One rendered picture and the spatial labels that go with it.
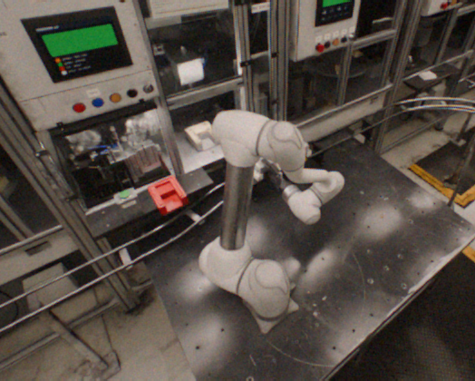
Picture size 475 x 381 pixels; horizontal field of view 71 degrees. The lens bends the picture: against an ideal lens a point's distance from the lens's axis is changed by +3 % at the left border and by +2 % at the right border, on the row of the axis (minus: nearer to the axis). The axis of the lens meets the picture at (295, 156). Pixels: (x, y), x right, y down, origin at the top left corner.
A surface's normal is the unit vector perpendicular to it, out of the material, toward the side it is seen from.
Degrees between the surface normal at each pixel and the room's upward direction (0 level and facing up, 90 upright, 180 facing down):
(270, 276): 5
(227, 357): 0
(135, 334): 0
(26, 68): 90
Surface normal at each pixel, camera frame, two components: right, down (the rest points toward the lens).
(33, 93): 0.60, 0.55
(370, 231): 0.04, -0.74
